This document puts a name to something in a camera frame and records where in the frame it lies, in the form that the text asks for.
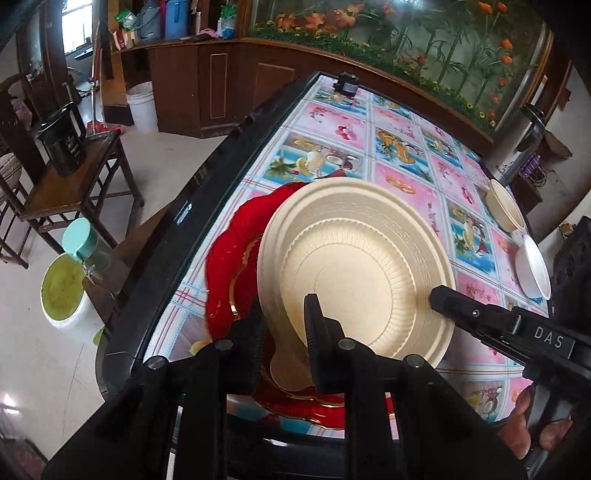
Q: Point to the pink cloth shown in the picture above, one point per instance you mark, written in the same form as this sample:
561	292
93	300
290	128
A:
207	33

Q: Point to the glass flower partition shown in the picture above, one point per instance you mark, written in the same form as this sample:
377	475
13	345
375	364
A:
438	46

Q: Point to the window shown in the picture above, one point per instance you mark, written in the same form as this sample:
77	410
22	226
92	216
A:
78	25

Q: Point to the green lid jar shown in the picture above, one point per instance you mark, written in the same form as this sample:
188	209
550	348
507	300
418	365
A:
83	240

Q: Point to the person's right hand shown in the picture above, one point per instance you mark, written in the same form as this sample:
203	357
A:
515	424

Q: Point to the white foam bowl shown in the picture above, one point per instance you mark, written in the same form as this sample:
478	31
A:
531	267

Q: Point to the small beige disposable bowl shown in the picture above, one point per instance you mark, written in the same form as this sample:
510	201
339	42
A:
503	205

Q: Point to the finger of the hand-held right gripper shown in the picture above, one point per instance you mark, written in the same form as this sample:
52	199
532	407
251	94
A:
471	314

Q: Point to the fruit printed tablecloth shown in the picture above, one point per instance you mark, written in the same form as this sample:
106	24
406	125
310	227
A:
401	152

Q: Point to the green snack packet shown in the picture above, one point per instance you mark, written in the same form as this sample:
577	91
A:
125	18

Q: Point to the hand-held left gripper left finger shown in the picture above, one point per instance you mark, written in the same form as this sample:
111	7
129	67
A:
244	350

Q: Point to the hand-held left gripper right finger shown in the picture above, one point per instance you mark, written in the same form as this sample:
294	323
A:
316	341

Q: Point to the wooden cabinet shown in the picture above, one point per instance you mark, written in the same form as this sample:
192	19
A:
184	83

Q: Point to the white tub with yellow liquid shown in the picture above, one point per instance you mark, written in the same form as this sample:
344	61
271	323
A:
64	290

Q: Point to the wooden chair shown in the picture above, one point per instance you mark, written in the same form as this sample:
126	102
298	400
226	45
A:
14	120

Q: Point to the small black device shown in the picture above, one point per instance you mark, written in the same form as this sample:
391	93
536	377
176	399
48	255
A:
347	85

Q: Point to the white plastic bucket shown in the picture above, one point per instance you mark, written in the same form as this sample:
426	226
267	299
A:
143	110

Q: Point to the grey thermos jug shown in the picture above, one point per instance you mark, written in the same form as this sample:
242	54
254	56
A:
150	21

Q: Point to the stainless steel thermos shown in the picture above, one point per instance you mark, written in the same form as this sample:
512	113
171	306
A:
517	147

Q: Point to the black kettle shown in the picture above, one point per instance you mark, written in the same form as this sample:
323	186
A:
62	147

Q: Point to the black dining table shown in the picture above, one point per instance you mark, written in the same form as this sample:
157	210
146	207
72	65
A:
217	184

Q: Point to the large red plastic plate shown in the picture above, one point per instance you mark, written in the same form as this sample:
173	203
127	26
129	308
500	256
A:
221	258

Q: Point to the red mop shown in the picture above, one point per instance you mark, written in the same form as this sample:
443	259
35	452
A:
99	124

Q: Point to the striped seat cushion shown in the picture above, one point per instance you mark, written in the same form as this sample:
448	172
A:
9	170

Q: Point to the blue thermos jug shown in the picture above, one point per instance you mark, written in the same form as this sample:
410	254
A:
175	18

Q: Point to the green white packet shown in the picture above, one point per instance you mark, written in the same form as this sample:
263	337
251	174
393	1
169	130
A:
227	23

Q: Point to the wooden side table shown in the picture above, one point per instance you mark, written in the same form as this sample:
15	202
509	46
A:
64	189

